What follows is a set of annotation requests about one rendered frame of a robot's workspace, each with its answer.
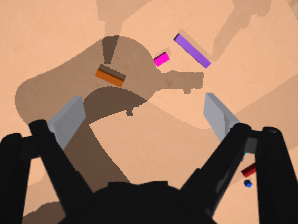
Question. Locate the small blue block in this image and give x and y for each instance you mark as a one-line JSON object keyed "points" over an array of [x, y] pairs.
{"points": [[247, 183]]}

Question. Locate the red rod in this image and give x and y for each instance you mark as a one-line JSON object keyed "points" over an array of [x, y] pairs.
{"points": [[249, 170]]}

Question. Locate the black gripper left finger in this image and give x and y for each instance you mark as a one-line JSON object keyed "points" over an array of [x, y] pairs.
{"points": [[79, 202]]}

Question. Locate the short magenta block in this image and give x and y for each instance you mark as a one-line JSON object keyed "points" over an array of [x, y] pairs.
{"points": [[161, 59]]}

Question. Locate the purple rod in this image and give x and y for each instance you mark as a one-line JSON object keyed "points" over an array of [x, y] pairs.
{"points": [[192, 51]]}

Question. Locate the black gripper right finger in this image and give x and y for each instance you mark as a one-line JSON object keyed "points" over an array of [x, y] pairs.
{"points": [[277, 184]]}

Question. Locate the orange rod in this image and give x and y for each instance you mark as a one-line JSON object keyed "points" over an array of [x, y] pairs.
{"points": [[109, 77]]}

